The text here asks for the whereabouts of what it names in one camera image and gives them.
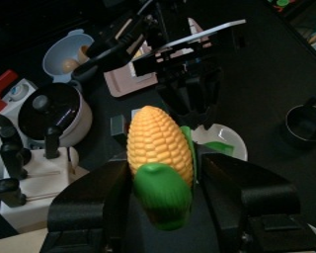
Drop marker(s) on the pink cutting board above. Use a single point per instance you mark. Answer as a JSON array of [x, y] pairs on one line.
[[126, 84]]

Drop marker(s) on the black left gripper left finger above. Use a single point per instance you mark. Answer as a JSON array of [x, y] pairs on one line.
[[82, 204]]

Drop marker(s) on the black toy stove knob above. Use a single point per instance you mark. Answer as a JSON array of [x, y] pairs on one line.
[[11, 192]]

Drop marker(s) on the white plate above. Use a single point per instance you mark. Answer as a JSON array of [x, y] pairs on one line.
[[225, 136]]

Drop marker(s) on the beige toy egg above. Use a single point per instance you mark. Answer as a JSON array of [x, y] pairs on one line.
[[83, 52], [70, 65]]

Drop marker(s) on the light blue toy colander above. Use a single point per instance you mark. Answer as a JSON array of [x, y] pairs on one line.
[[59, 49]]

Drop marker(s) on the black curved toy faucet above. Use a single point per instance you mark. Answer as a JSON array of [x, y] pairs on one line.
[[10, 145]]

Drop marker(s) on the white toy stove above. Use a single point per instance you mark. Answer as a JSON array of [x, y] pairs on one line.
[[42, 178]]

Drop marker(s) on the yellow toy corn green husk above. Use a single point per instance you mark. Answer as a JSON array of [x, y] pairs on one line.
[[161, 158]]

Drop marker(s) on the white pot with black lid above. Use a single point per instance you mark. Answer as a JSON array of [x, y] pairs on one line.
[[55, 115]]

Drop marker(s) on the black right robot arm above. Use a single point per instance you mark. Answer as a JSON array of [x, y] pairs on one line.
[[117, 49]]

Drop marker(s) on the silver black toy saucepan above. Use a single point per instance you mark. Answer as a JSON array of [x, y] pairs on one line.
[[306, 122]]

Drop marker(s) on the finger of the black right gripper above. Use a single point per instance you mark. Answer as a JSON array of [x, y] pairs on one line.
[[177, 99], [209, 99]]

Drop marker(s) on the red flat toy piece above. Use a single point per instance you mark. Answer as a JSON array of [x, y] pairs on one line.
[[0, 89]]

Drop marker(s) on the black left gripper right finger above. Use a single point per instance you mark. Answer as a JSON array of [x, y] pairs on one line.
[[253, 197]]

